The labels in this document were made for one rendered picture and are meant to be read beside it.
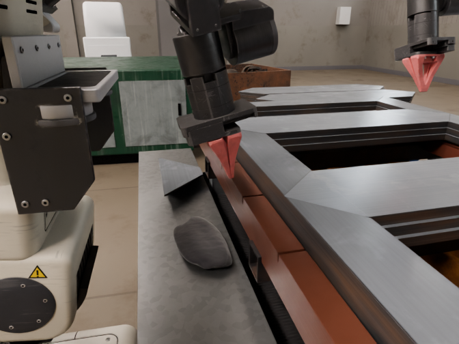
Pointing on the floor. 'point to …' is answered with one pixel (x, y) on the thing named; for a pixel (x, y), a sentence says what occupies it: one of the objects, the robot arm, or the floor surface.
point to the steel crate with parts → (255, 77)
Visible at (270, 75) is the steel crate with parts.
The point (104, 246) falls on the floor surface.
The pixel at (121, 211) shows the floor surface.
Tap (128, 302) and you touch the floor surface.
